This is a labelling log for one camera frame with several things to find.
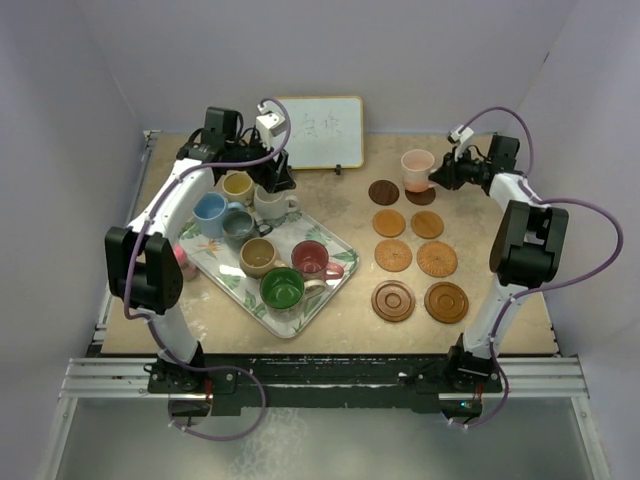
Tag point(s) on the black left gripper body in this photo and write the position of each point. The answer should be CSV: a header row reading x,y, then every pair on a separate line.
x,y
264,174

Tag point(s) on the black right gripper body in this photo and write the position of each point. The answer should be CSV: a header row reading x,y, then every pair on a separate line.
x,y
463,170

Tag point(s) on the white ceramic cup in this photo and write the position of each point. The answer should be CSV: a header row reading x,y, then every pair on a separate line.
x,y
272,206

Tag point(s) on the pink ceramic cup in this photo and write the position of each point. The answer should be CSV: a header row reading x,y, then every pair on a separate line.
x,y
416,165

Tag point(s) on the dark walnut coaster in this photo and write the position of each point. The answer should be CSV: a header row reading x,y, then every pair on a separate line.
x,y
383,192
423,198

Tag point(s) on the yellow ceramic cup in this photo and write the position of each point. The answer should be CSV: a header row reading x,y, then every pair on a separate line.
x,y
238,187

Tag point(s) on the light wooden coaster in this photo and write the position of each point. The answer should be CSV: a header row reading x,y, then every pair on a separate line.
x,y
427,224

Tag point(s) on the orange wooden coaster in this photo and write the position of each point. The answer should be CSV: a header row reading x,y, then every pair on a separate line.
x,y
389,223

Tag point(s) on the woven bamboo coaster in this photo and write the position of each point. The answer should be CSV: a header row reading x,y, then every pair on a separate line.
x,y
393,255
437,259

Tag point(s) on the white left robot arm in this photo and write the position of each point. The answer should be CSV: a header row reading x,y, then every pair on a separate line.
x,y
142,269

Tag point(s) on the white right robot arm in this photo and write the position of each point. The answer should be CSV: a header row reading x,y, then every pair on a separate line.
x,y
525,254

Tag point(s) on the grey blue ceramic cup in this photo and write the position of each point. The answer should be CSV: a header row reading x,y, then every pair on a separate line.
x,y
240,226

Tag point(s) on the light blue ceramic cup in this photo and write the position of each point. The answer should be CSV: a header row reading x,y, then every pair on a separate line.
x,y
211,211

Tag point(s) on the tan ceramic cup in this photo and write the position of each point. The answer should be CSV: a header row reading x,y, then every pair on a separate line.
x,y
259,256

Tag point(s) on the red ceramic cup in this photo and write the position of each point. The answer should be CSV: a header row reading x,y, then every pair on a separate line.
x,y
312,260

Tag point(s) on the green ceramic cup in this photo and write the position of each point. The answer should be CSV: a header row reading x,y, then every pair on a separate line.
x,y
285,288

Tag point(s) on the small whiteboard with stand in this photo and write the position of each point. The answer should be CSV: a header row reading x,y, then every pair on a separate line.
x,y
327,132

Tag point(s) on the floral serving tray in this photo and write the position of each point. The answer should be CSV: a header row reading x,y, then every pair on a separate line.
x,y
221,265

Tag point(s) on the pink capped small bottle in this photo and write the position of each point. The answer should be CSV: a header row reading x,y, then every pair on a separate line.
x,y
189,269

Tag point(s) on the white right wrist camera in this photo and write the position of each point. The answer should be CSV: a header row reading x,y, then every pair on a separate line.
x,y
460,136

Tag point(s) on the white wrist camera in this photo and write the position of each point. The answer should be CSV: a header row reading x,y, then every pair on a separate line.
x,y
460,136
269,124

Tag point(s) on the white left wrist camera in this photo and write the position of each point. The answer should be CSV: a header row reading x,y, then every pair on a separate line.
x,y
269,124

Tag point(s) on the black front rail base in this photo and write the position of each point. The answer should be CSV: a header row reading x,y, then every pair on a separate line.
x,y
226,384

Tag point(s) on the aluminium frame rail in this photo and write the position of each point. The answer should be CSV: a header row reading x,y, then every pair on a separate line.
x,y
104,378

